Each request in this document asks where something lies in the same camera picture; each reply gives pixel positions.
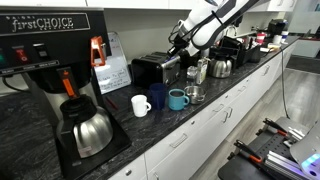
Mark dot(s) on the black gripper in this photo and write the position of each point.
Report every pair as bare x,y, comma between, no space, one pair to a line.
178,42

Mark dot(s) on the black steel toaster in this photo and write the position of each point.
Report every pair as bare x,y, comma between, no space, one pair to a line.
156,67

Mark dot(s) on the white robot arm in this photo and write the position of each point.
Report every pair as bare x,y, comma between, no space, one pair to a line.
205,24

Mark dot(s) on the tea box carton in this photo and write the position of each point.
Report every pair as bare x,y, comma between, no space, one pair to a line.
201,70

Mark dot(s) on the clear glass shaker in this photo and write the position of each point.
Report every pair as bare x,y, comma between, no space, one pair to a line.
191,75

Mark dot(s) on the white upper cabinets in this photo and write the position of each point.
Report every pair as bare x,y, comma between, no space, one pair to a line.
260,6

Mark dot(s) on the steel thermal carafe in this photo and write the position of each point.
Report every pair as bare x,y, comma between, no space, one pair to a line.
220,66

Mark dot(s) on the black dish rack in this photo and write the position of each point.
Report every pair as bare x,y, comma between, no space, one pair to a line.
239,52

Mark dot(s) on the dark blue plastic cup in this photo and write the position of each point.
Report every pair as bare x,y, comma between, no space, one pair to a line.
158,95

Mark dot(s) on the small steel bowl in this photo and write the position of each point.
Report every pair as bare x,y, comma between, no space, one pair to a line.
196,94

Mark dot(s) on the teal ceramic mug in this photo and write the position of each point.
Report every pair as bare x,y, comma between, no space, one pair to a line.
178,99

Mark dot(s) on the small whiteboard sign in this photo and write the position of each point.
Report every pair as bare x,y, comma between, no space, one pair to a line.
115,73

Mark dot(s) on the white ceramic mug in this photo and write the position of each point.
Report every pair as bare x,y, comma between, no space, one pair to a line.
140,105

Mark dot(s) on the black coffee machine far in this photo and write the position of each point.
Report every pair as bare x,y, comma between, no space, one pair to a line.
276,27

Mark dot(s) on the white lower cabinet run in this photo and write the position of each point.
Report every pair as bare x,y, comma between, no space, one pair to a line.
172,145

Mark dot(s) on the black commercial coffee brewer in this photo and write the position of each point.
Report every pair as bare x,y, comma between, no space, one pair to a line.
58,49

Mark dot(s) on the steel carafe under brewer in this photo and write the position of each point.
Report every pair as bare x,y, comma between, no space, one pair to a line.
85,129

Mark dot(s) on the black robot cart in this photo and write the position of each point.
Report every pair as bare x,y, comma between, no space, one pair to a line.
282,150

